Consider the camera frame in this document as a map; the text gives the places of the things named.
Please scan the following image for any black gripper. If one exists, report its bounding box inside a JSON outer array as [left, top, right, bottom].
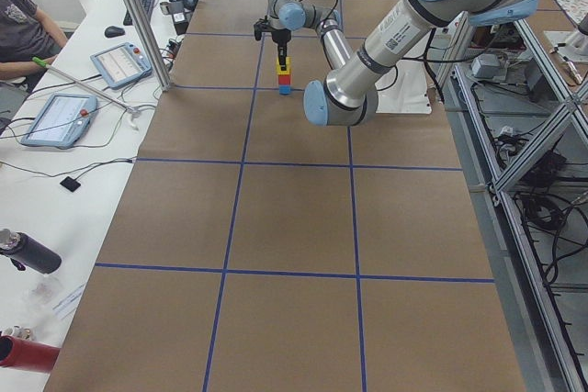
[[271, 28, 291, 64]]

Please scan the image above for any yellow cube block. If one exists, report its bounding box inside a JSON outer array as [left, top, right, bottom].
[[276, 56, 291, 76]]

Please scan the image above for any red cube block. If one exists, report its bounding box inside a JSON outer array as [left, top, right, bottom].
[[277, 74, 291, 88]]

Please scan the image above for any blue cube block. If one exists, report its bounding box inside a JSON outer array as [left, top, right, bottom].
[[278, 85, 291, 95]]

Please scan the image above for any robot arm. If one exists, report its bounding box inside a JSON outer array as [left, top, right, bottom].
[[267, 0, 538, 127]]

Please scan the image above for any far teach pendant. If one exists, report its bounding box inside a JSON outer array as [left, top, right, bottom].
[[90, 42, 153, 90]]

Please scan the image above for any teach pendant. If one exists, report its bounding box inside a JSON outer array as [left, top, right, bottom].
[[90, 42, 153, 90], [20, 93, 98, 149]]

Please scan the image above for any black computer mouse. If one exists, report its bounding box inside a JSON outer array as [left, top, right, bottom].
[[104, 26, 126, 39]]

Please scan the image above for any near teach pendant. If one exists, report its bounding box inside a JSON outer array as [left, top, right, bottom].
[[20, 93, 98, 149]]

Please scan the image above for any green tipped metal rod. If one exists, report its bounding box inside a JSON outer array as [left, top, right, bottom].
[[32, 57, 141, 118]]

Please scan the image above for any small black square pad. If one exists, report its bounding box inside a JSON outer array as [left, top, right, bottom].
[[60, 176, 82, 193]]

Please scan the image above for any seated person grey shirt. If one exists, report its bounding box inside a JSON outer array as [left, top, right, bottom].
[[1, 0, 68, 91]]

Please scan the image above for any black water bottle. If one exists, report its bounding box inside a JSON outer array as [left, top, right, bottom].
[[1, 229, 62, 274]]

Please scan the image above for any red bottle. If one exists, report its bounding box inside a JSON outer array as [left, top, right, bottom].
[[1, 335, 61, 374]]

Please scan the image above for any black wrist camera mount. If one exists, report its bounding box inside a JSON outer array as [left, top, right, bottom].
[[254, 17, 274, 41]]

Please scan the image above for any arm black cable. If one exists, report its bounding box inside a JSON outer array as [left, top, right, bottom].
[[293, 0, 344, 30]]

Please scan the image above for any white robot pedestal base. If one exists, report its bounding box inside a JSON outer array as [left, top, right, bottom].
[[376, 61, 432, 115]]

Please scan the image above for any aluminium frame post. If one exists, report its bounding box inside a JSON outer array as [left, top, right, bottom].
[[123, 0, 171, 92]]

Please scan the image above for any aluminium frame cage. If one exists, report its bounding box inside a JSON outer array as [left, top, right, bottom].
[[437, 10, 587, 391]]

